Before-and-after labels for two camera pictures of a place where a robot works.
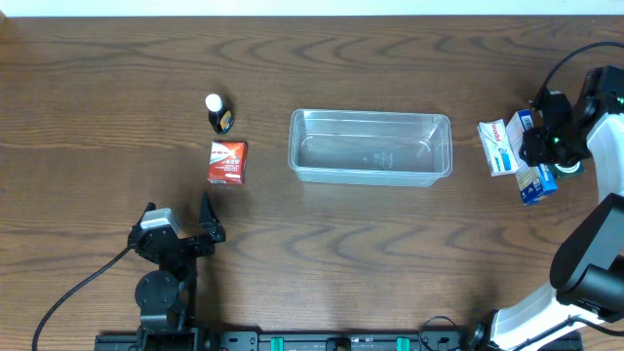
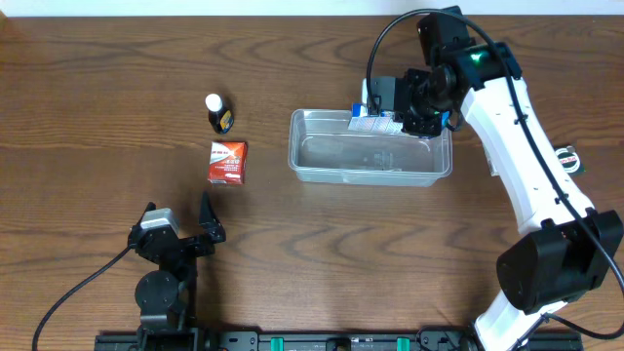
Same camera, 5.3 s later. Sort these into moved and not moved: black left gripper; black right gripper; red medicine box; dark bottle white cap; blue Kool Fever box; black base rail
Moved: blue Kool Fever box; black right gripper
Not moved: black base rail; dark bottle white cap; black left gripper; red medicine box
